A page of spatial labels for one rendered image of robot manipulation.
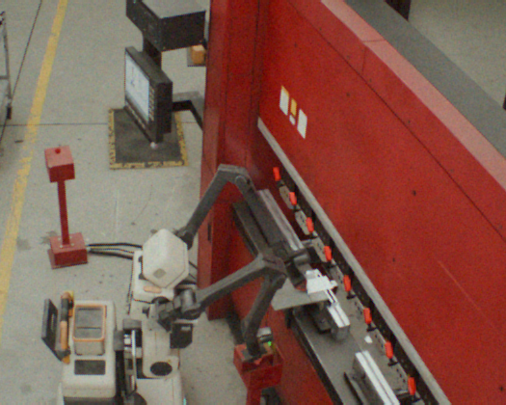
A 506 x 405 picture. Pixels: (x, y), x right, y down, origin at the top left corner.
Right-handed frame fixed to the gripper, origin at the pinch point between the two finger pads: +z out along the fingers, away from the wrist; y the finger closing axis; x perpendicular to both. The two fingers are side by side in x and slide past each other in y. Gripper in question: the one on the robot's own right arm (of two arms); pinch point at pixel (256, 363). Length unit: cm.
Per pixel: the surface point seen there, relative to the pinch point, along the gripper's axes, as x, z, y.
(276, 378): -4.8, 10.9, 5.6
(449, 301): -73, -84, 54
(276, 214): 77, -6, 45
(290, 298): 15.7, -13.9, 25.6
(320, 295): 12.9, -10.5, 39.0
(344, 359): -17.4, 1.5, 35.2
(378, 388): -45, -8, 38
